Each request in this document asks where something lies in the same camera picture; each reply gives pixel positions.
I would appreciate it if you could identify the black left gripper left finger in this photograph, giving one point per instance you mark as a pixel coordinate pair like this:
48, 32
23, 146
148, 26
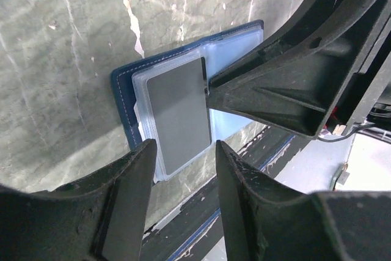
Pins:
98, 217

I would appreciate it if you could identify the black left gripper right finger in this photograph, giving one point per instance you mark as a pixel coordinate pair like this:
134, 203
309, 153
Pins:
274, 222

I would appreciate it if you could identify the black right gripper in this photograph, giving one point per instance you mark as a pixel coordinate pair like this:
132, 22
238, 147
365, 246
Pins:
328, 67

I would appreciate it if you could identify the blue leather card holder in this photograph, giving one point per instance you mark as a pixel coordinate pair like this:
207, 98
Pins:
129, 86

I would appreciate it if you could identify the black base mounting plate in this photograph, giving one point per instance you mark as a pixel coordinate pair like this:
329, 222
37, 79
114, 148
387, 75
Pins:
197, 229

